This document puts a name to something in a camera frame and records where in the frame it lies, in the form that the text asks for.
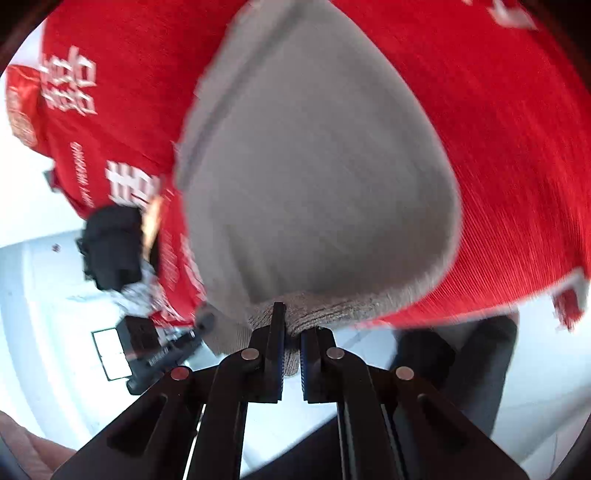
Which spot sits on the black cloth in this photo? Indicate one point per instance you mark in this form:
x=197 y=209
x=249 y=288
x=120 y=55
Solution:
x=111 y=249

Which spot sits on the person's dark trousers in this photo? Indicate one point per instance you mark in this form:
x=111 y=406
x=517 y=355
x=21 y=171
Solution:
x=466 y=369

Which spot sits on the dark framed floor panel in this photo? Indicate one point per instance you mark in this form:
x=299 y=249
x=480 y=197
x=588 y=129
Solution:
x=107 y=353

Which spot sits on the patterned white cloth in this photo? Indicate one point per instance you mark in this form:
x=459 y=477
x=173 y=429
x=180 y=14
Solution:
x=138 y=293

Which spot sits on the grey knit sweater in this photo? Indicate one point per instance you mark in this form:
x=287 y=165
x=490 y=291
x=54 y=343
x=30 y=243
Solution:
x=300 y=161

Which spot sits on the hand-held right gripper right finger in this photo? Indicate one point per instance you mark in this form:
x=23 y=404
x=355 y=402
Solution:
x=308 y=360

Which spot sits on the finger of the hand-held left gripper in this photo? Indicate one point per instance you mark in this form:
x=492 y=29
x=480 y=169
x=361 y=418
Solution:
x=196 y=334

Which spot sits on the person's left forearm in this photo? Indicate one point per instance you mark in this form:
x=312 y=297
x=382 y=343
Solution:
x=27 y=452

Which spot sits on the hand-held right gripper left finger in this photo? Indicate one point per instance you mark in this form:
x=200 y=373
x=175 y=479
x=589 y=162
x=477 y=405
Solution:
x=277 y=350

